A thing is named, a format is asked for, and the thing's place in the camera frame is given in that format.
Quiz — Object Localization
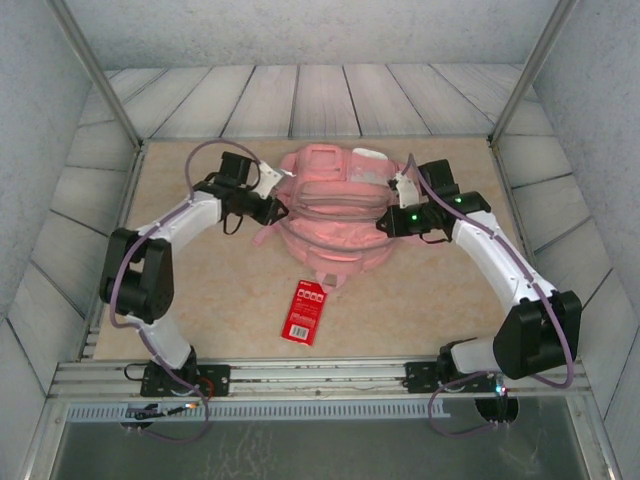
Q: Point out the pink student backpack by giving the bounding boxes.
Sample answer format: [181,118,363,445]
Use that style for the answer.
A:
[252,142,419,291]

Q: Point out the red card package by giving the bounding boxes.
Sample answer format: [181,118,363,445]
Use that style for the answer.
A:
[281,278,329,346]

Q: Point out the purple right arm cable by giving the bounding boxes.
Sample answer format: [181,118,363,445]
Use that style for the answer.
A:
[407,152,576,444]

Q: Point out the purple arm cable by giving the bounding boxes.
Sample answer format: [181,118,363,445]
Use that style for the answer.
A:
[407,152,576,444]
[107,139,261,446]

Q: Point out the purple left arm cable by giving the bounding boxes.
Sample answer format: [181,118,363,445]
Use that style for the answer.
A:
[107,139,261,446]

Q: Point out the aluminium table side rail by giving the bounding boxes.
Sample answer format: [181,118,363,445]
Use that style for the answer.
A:
[486,138,562,357]
[79,142,147,361]

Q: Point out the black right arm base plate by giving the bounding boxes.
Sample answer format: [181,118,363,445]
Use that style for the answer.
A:
[403,360,506,396]

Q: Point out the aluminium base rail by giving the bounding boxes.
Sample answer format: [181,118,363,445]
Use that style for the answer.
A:
[49,357,591,400]

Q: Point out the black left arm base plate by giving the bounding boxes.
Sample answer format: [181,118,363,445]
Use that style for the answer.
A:
[141,364,232,399]

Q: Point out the aluminium frame post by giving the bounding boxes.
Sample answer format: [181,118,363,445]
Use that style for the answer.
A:
[49,0,145,150]
[488,0,579,146]

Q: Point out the white slotted cable duct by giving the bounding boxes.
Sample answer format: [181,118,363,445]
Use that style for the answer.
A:
[67,403,451,422]

